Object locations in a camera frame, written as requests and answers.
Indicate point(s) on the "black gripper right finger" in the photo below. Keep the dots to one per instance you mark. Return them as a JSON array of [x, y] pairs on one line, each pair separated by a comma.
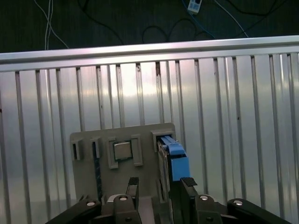
[[189, 205]]

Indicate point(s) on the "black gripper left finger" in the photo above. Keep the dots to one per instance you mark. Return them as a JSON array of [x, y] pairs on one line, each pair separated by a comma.
[[121, 210]]

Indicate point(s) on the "hard disk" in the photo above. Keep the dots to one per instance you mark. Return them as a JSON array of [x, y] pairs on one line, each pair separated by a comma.
[[180, 165]]

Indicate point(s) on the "grey parts rack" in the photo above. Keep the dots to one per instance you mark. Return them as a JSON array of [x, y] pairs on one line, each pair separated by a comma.
[[121, 179]]

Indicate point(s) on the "dark RAM stick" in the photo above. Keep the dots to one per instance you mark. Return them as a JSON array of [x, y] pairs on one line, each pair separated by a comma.
[[97, 170]]

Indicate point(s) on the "silver CPU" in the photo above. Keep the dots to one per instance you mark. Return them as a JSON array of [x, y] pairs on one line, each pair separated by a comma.
[[122, 150]]

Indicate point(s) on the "white adapter box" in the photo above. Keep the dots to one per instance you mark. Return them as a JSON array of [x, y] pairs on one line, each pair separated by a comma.
[[195, 5]]

